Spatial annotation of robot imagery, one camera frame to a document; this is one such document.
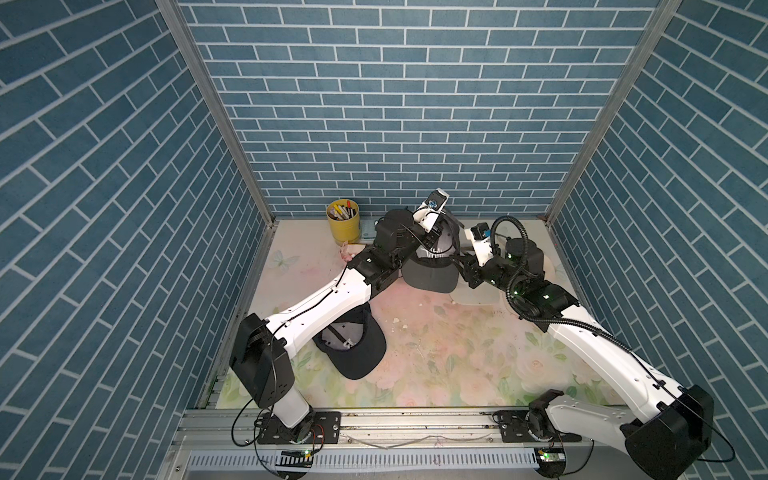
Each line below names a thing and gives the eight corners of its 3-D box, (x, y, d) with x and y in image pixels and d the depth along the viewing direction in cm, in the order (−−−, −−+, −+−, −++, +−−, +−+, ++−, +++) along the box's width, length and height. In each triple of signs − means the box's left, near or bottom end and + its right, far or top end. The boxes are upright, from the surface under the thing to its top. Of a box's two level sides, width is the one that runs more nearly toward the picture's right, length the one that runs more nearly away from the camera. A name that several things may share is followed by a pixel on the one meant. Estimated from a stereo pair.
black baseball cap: (340, 394, 81) (337, 389, 77) (314, 341, 90) (311, 334, 86) (397, 356, 87) (397, 350, 83) (368, 311, 97) (367, 303, 93)
